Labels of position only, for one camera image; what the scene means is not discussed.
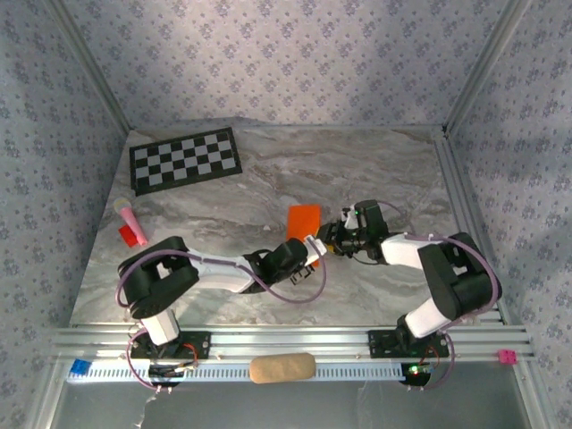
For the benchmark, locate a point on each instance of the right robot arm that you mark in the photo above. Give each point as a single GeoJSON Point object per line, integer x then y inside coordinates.
{"type": "Point", "coordinates": [402, 250]}

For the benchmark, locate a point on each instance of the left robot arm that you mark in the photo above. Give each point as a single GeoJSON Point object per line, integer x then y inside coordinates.
{"type": "Point", "coordinates": [214, 270]}

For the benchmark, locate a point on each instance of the tan oblong pad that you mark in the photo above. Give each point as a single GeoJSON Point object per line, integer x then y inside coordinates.
{"type": "Point", "coordinates": [282, 367]}

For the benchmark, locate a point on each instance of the black white checkerboard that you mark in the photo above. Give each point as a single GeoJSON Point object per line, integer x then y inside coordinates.
{"type": "Point", "coordinates": [185, 161]}

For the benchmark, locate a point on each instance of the right electronics board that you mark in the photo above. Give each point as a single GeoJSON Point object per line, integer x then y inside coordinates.
{"type": "Point", "coordinates": [415, 371]}

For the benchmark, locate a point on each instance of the electronics board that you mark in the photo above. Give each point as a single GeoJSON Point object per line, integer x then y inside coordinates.
{"type": "Point", "coordinates": [415, 371]}
{"type": "Point", "coordinates": [172, 370]}

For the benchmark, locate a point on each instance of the left electronics board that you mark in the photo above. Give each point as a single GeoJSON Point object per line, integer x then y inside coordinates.
{"type": "Point", "coordinates": [172, 370]}

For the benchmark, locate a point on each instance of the red block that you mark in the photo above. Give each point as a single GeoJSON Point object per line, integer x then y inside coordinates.
{"type": "Point", "coordinates": [128, 237]}

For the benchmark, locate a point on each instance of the pink block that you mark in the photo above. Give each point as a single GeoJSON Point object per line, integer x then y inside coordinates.
{"type": "Point", "coordinates": [507, 356]}

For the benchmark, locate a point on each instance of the blue block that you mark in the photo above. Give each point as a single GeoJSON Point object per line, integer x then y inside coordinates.
{"type": "Point", "coordinates": [80, 366]}

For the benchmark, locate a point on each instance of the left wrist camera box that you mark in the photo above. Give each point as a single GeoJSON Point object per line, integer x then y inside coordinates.
{"type": "Point", "coordinates": [315, 245]}

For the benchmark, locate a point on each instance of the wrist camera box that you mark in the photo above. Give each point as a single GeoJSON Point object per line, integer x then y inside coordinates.
{"type": "Point", "coordinates": [315, 245]}
{"type": "Point", "coordinates": [349, 216]}

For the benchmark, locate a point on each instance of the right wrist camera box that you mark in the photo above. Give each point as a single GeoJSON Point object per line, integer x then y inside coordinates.
{"type": "Point", "coordinates": [349, 216]}

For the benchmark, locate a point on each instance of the long aluminium base rail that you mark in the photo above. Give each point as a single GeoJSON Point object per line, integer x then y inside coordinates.
{"type": "Point", "coordinates": [290, 342]}

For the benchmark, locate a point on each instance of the aluminium side rail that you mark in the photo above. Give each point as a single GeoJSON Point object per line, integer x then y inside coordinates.
{"type": "Point", "coordinates": [465, 223]}

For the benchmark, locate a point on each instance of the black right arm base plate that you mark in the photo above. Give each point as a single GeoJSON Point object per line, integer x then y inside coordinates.
{"type": "Point", "coordinates": [380, 344]}

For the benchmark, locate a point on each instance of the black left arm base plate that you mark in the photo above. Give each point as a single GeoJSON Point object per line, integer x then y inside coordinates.
{"type": "Point", "coordinates": [199, 346]}

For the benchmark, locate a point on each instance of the aluminium frame post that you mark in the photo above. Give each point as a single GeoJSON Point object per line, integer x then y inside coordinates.
{"type": "Point", "coordinates": [85, 67]}
{"type": "Point", "coordinates": [487, 67]}

